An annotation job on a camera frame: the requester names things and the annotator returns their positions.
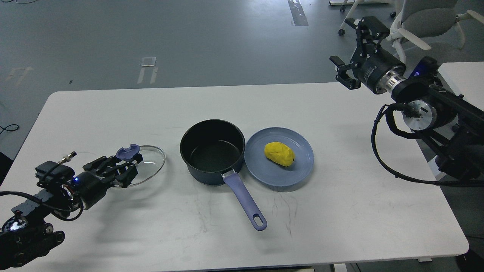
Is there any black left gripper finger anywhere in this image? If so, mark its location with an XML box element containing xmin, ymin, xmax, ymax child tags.
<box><xmin>102</xmin><ymin>154</ymin><xmax>143</xmax><ymax>188</ymax></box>
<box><xmin>82</xmin><ymin>156</ymin><xmax>121</xmax><ymax>174</ymax></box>

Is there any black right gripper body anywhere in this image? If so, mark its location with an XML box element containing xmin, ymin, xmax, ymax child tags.
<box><xmin>357</xmin><ymin>49</ymin><xmax>406</xmax><ymax>94</ymax></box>

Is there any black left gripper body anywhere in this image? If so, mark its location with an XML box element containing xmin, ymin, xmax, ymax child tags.
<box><xmin>74</xmin><ymin>172</ymin><xmax>113</xmax><ymax>210</ymax></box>

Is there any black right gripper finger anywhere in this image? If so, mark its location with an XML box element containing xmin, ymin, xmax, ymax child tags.
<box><xmin>344</xmin><ymin>17</ymin><xmax>390</xmax><ymax>55</ymax></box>
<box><xmin>329</xmin><ymin>56</ymin><xmax>361</xmax><ymax>90</ymax></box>

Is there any glass lid purple knob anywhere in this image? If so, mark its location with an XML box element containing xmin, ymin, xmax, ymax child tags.
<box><xmin>113</xmin><ymin>143</ymin><xmax>166</xmax><ymax>188</ymax></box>

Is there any yellow potato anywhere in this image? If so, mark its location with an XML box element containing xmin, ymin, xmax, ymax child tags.
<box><xmin>264</xmin><ymin>142</ymin><xmax>295</xmax><ymax>167</ymax></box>

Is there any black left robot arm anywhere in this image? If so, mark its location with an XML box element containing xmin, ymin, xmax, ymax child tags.
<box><xmin>0</xmin><ymin>146</ymin><xmax>143</xmax><ymax>270</ymax></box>

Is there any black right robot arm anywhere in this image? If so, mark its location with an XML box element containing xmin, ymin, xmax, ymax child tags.
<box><xmin>330</xmin><ymin>17</ymin><xmax>484</xmax><ymax>187</ymax></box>

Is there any white chair base with casters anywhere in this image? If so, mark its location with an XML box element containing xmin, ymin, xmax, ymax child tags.
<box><xmin>329</xmin><ymin>0</ymin><xmax>396</xmax><ymax>36</ymax></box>

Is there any white grey office chair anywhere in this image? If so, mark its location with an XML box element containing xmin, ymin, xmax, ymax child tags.
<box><xmin>387</xmin><ymin>0</ymin><xmax>483</xmax><ymax>66</ymax></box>

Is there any white side table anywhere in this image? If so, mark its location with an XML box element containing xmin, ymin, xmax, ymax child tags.
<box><xmin>439</xmin><ymin>62</ymin><xmax>484</xmax><ymax>110</ymax></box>

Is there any blue plate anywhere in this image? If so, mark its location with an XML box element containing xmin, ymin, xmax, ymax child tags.
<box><xmin>244</xmin><ymin>127</ymin><xmax>314</xmax><ymax>191</ymax></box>

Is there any dark blue saucepan purple handle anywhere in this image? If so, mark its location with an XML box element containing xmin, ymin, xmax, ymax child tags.
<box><xmin>180</xmin><ymin>119</ymin><xmax>268</xmax><ymax>231</ymax></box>

